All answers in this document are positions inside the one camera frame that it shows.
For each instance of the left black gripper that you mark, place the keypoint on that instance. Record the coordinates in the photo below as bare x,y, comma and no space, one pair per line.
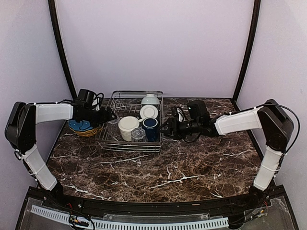
104,118

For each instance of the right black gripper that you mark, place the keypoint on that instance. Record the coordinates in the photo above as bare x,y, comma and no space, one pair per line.
177,133

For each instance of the clear glass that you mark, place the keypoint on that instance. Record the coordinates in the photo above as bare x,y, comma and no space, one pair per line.
138,135
114,121

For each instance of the dark blue mug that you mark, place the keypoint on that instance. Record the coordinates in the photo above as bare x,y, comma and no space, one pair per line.
151,125

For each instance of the yellow dotted scalloped plate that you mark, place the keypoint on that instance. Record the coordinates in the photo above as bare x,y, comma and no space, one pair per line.
88,133

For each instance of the wire metal dish rack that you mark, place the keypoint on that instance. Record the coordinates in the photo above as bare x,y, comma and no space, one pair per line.
139,114

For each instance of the blue dotted plate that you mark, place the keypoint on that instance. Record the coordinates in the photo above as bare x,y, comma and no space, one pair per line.
81,126

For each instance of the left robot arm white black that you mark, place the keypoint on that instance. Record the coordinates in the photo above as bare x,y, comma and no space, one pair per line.
21,132

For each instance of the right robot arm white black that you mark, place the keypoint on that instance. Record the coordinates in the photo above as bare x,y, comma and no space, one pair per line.
278,125

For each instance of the cream ribbed cup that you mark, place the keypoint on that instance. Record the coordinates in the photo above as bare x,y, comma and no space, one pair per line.
126,125

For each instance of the white saucer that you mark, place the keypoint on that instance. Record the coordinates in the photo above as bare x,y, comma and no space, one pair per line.
148,111

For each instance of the pale green bowl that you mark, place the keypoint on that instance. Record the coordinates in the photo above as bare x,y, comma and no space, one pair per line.
150,99

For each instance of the white right gripper bracket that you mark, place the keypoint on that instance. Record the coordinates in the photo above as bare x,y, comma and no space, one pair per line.
180,114

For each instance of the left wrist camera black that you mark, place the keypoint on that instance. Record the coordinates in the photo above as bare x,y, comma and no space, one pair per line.
88,99

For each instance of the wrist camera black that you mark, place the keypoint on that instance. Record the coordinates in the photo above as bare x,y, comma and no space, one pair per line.
88,99
198,109

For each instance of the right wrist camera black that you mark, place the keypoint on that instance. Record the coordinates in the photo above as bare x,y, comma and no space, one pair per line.
198,109

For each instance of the black front rail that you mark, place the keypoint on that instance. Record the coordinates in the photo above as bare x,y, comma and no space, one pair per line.
230,205

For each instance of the left black frame post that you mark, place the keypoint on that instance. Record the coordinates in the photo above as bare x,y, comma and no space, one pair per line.
60,47

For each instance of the black frame post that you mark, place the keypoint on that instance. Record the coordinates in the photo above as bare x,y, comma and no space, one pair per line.
60,47
248,50

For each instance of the white slotted cable duct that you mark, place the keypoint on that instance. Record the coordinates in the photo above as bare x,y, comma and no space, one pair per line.
101,224

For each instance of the right black frame post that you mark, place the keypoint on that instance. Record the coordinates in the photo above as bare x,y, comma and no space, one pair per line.
248,50

